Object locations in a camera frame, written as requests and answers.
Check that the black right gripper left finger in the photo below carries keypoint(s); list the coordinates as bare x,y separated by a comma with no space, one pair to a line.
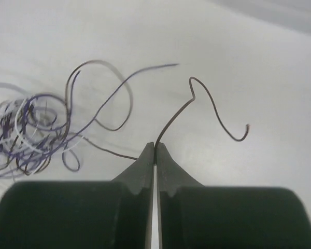
81,214

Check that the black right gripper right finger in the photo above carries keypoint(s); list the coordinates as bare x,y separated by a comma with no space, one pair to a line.
192,215

